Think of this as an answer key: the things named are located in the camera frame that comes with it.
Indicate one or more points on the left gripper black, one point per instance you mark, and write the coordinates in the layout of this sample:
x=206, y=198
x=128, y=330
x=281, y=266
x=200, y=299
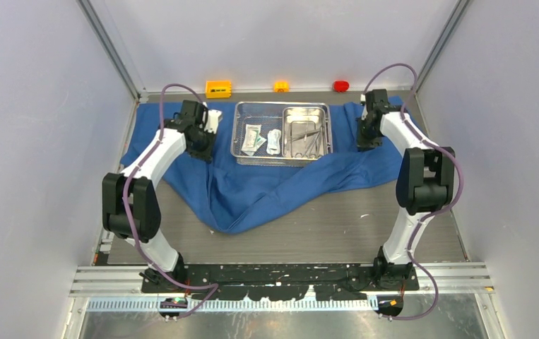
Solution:
x=206, y=155

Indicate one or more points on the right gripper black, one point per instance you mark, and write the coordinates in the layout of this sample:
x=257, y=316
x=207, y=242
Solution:
x=364, y=143

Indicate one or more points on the blue surgical wrap cloth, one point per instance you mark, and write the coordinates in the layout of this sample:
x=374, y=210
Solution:
x=234, y=198

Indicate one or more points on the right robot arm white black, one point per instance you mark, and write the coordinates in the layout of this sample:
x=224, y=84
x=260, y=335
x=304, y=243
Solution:
x=424, y=186

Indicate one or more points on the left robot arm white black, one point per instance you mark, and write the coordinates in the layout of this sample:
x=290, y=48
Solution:
x=130, y=208

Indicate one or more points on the green white sterile packet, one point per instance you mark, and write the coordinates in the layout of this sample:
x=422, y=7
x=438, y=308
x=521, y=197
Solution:
x=253, y=139

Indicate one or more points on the yellow toy block large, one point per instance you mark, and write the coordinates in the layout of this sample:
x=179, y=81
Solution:
x=218, y=89

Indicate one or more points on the red toy block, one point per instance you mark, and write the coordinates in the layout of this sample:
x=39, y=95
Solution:
x=340, y=86

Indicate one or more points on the small steel instrument pan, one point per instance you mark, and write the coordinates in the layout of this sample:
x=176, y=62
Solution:
x=299, y=119

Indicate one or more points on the white gauze roll packet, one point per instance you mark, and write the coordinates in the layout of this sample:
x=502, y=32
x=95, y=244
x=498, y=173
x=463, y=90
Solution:
x=273, y=142

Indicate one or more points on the small orange toy block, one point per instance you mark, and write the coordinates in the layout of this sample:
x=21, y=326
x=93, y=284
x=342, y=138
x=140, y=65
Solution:
x=281, y=87

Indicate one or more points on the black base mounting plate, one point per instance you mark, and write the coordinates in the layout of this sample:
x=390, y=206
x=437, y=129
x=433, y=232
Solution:
x=280, y=282

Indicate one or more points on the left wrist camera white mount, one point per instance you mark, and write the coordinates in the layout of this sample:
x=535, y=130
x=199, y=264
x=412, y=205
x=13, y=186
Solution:
x=213, y=120

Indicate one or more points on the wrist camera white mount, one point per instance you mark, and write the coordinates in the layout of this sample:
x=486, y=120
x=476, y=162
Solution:
x=213, y=120
x=363, y=103

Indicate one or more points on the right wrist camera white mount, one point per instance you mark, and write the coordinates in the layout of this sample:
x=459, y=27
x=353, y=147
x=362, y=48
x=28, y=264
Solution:
x=363, y=103

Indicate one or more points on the wire mesh steel tray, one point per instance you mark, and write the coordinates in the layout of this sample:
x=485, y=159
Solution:
x=270, y=116

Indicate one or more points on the aluminium frame rail right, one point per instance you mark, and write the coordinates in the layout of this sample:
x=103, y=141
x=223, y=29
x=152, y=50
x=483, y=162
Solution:
x=451, y=24

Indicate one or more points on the aluminium frame post left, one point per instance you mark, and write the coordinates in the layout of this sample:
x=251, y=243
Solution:
x=111, y=51

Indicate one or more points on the aluminium front rail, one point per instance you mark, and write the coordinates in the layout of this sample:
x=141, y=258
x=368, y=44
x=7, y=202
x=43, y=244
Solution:
x=118, y=288

